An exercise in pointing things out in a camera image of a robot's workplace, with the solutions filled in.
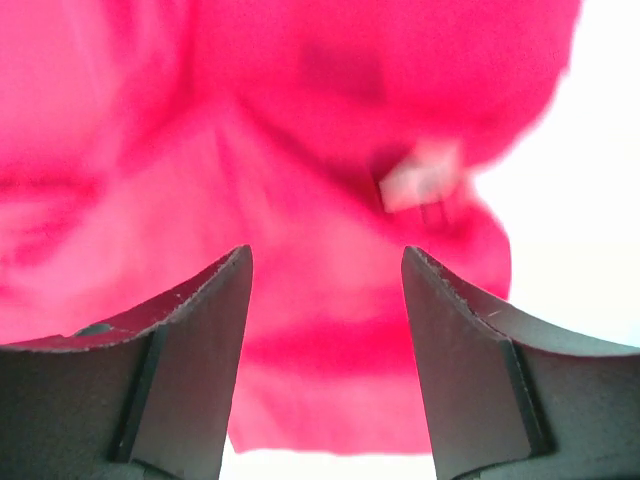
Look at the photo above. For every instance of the white shirt label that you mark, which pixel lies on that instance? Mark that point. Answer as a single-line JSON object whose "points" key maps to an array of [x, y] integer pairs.
{"points": [[431, 171]]}

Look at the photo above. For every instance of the red t shirt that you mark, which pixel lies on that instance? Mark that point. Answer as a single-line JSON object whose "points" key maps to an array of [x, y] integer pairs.
{"points": [[142, 140]]}

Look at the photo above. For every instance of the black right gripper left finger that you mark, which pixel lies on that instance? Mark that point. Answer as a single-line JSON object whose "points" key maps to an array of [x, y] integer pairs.
{"points": [[145, 394]]}

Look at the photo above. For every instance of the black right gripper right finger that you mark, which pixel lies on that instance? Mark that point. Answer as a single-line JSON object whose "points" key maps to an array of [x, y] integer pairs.
{"points": [[509, 396]]}

